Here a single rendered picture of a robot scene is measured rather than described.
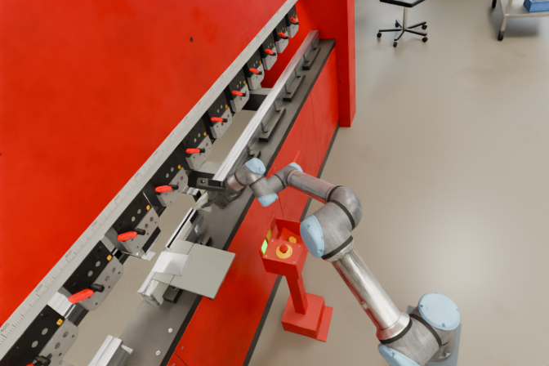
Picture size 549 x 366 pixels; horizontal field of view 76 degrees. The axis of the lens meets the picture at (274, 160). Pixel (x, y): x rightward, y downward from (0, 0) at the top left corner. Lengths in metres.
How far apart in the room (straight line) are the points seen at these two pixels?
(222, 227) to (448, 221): 1.65
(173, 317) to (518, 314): 1.83
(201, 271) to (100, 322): 1.47
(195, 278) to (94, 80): 0.75
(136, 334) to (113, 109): 0.82
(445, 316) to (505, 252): 1.49
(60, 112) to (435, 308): 1.17
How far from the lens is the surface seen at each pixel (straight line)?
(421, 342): 1.21
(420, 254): 2.54
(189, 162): 1.44
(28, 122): 0.98
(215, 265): 1.38
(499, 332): 2.41
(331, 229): 1.08
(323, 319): 2.29
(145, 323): 1.52
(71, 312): 1.60
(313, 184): 1.30
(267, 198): 1.40
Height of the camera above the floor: 2.11
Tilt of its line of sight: 42 degrees down
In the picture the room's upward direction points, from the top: 13 degrees counter-clockwise
